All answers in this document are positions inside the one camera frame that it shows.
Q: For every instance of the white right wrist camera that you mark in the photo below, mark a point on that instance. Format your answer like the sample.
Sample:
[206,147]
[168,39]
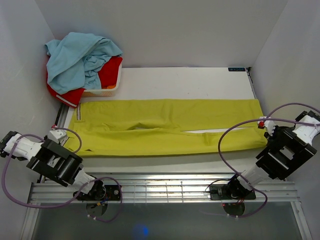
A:
[268,125]

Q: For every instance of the blue logo sticker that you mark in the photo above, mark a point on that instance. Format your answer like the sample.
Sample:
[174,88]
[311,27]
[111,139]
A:
[236,69]

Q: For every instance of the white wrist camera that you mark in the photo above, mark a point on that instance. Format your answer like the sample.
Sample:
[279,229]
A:
[57,135]
[268,125]

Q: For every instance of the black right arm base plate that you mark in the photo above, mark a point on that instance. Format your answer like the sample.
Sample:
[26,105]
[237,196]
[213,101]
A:
[225,195]

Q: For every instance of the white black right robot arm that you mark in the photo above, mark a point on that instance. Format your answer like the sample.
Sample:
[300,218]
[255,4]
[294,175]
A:
[287,149]

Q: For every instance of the yellow-green trousers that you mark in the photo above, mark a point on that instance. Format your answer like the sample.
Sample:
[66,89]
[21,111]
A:
[159,127]

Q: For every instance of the aluminium table frame rails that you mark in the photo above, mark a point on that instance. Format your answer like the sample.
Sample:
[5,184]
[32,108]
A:
[282,218]

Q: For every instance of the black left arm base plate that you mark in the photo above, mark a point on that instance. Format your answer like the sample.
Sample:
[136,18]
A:
[101,193]

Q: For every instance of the white wire grid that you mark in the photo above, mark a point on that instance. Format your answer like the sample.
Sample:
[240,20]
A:
[167,193]

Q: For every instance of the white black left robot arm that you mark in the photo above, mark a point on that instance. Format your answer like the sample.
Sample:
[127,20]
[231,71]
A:
[53,161]

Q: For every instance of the white plastic laundry basket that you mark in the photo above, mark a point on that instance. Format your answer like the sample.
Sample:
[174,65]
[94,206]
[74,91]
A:
[105,92]

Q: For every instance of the light blue garment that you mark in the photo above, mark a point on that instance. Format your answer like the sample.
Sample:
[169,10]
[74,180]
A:
[74,61]

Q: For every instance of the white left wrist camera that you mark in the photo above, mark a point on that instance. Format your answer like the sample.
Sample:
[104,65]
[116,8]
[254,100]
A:
[57,135]

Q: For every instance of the red garment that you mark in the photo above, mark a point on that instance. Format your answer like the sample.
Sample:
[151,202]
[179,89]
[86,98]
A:
[108,78]

